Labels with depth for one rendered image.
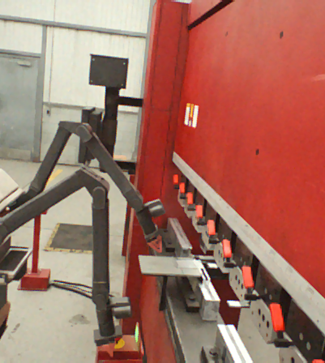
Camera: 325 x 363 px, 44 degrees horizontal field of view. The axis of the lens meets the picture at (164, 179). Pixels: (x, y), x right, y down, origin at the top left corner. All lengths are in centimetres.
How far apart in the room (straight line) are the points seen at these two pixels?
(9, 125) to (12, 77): 100
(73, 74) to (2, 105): 162
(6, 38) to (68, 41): 123
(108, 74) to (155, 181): 75
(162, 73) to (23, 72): 659
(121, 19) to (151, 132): 631
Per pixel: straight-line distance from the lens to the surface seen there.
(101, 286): 145
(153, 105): 255
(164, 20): 259
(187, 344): 159
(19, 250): 183
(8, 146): 915
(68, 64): 880
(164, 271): 181
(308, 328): 94
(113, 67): 269
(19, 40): 906
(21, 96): 897
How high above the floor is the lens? 176
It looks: 12 degrees down
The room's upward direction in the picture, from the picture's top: 7 degrees clockwise
